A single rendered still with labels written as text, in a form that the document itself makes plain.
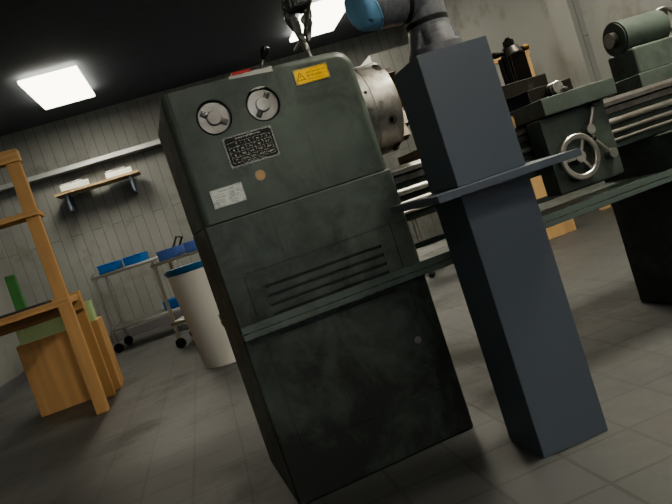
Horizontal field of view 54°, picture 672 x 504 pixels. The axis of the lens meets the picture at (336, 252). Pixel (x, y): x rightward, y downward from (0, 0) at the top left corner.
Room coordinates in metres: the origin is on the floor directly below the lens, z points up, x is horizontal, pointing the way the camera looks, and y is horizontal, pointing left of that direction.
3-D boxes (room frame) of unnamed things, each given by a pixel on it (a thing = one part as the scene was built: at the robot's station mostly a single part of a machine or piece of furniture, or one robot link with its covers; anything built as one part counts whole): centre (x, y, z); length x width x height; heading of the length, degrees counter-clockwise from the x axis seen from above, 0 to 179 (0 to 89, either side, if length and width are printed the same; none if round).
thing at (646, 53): (2.63, -1.42, 1.01); 0.30 x 0.20 x 0.29; 106
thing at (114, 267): (7.85, 2.27, 0.54); 1.14 x 0.67 x 1.07; 100
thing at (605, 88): (2.44, -0.86, 0.90); 0.53 x 0.30 x 0.06; 16
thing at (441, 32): (1.79, -0.43, 1.15); 0.15 x 0.15 x 0.10
